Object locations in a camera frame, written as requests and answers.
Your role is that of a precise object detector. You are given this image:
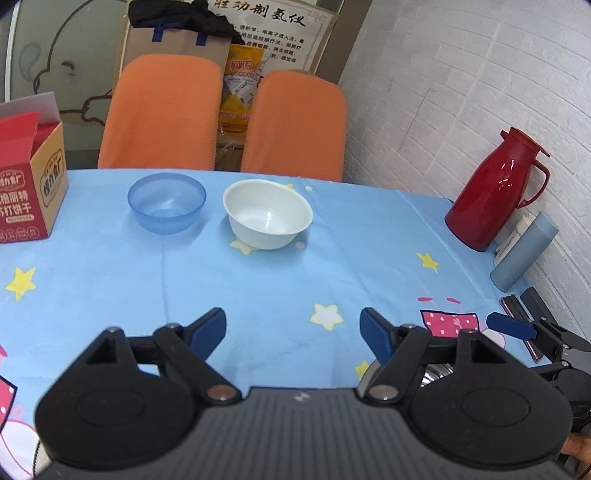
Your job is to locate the red thermos jug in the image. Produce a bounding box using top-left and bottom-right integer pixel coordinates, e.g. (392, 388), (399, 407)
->
(445, 127), (550, 252)

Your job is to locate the white wall poster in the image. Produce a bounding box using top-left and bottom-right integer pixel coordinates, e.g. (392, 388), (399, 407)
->
(208, 0), (338, 75)

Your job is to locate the person's right hand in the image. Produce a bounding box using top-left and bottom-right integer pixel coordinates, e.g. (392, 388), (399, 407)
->
(561, 433), (591, 479)

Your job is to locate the blue cartoon tablecloth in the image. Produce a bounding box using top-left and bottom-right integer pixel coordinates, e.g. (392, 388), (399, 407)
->
(0, 168), (551, 476)

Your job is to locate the left orange chair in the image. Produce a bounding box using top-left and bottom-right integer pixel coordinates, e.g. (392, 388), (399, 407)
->
(97, 54), (222, 170)

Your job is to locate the red cracker cardboard box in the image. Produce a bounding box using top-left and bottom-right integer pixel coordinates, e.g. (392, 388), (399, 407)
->
(0, 92), (69, 243)

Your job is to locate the yellow snack package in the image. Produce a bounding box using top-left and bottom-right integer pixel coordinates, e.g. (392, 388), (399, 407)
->
(219, 44), (266, 133)

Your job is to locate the black cloth on bag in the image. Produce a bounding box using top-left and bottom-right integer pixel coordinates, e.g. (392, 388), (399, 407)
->
(127, 0), (245, 45)

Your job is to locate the brown paper bag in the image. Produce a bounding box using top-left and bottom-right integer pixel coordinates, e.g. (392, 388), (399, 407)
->
(119, 26), (231, 71)

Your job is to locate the white ceramic bowl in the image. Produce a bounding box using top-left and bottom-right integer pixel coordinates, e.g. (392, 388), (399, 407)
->
(222, 179), (314, 250)

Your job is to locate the orange chair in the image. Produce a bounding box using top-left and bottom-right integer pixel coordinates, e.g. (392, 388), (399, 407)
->
(97, 54), (222, 170)
(240, 70), (348, 182)

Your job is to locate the right orange chair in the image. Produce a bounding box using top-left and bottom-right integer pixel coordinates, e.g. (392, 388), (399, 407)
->
(240, 70), (348, 182)

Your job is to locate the blue plastic bowl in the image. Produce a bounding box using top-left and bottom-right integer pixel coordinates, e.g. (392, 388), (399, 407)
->
(127, 173), (207, 235)

